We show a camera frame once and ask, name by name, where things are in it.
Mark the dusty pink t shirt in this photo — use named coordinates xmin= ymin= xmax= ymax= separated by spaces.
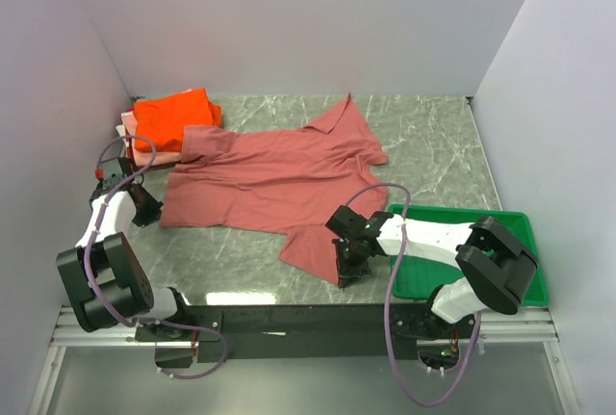
xmin=161 ymin=97 xmax=388 ymax=286

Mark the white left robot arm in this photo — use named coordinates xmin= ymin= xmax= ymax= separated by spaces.
xmin=56 ymin=157 xmax=193 ymax=340

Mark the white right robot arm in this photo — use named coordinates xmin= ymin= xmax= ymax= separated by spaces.
xmin=326 ymin=205 xmax=539 ymax=337

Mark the folded pale pink shirt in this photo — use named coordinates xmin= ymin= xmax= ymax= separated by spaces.
xmin=115 ymin=112 xmax=181 ymax=167

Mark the green plastic tray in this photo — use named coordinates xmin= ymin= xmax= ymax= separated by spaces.
xmin=393 ymin=205 xmax=549 ymax=307

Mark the folded orange t shirt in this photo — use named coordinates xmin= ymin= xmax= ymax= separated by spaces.
xmin=133 ymin=88 xmax=222 ymax=152

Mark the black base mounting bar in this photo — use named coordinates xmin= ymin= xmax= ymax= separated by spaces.
xmin=136 ymin=303 xmax=475 ymax=369

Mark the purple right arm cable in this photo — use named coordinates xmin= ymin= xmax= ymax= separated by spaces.
xmin=344 ymin=182 xmax=483 ymax=408

